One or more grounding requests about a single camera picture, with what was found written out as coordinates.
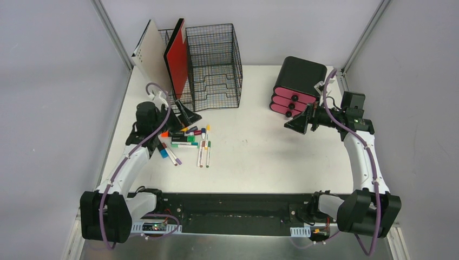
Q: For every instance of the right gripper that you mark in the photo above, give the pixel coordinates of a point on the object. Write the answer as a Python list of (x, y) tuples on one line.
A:
[(299, 123)]

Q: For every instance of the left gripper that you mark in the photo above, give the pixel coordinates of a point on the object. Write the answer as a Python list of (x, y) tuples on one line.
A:
[(175, 117)]

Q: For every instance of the red A4 folder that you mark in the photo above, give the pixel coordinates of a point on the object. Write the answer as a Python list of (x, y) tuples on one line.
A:
[(176, 58)]

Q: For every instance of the white A4 folder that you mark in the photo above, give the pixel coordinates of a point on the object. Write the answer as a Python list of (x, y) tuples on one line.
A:
[(148, 56)]

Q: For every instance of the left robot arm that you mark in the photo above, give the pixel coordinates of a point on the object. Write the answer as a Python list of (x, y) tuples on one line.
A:
[(107, 214)]

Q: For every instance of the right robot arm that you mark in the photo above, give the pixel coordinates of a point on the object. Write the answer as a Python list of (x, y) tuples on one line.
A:
[(371, 208)]

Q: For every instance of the green cap black marker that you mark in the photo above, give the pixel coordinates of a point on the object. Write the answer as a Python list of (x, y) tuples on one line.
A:
[(183, 139)]

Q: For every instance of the orange cap black marker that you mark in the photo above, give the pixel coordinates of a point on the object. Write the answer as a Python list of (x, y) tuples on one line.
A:
[(173, 134)]

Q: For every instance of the yellow cap white marker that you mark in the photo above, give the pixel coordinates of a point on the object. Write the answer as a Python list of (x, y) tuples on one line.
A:
[(205, 133)]

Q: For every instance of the brown cap white marker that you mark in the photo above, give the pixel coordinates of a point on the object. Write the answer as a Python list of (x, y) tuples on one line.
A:
[(200, 154)]

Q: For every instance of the black pink drawer unit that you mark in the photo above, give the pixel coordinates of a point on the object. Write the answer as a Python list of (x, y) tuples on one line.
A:
[(295, 85)]

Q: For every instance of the black blue marker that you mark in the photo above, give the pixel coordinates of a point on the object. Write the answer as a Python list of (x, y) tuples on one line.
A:
[(162, 151)]

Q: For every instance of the purple cap white marker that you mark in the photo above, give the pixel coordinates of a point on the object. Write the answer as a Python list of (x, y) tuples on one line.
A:
[(172, 155)]

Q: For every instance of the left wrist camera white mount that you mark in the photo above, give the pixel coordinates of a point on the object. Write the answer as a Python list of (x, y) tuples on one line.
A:
[(160, 99)]

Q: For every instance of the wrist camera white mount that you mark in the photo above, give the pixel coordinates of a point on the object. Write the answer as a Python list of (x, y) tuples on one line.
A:
[(320, 86), (160, 99)]

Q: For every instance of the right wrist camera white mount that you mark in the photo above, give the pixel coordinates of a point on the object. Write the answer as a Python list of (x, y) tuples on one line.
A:
[(320, 86)]

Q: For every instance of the black wire mesh desk organizer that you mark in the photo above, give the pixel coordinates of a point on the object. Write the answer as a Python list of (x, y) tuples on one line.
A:
[(214, 68)]

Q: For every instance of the black mounting base plate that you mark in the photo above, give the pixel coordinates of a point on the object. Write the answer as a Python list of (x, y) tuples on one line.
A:
[(258, 214)]

